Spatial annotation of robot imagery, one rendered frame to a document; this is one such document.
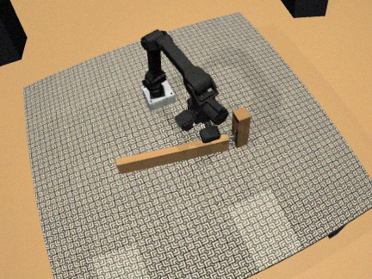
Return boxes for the brown wooden post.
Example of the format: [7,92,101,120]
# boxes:
[231,107,251,148]

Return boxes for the tan wooden board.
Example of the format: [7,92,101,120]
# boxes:
[115,134,233,174]

